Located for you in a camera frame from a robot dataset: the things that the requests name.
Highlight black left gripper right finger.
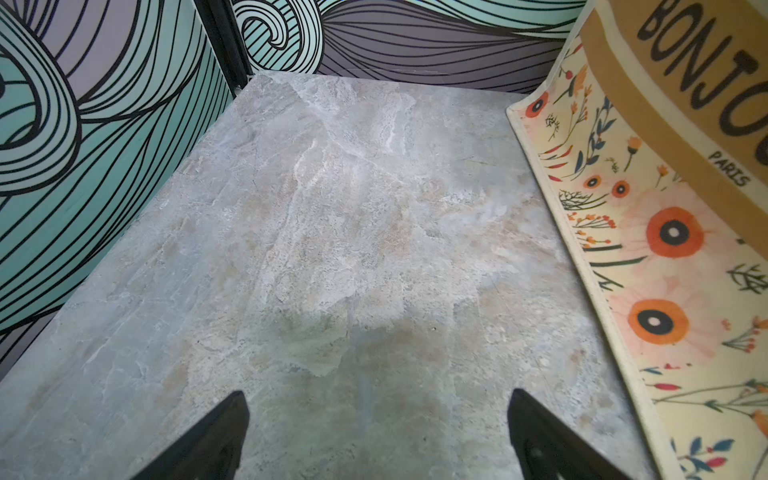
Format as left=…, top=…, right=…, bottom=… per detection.
left=507, top=388, right=627, bottom=479

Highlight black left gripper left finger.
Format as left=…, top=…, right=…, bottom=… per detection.
left=133, top=390, right=250, bottom=479

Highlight cream floral tote bag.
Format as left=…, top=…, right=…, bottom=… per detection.
left=507, top=1, right=767, bottom=479

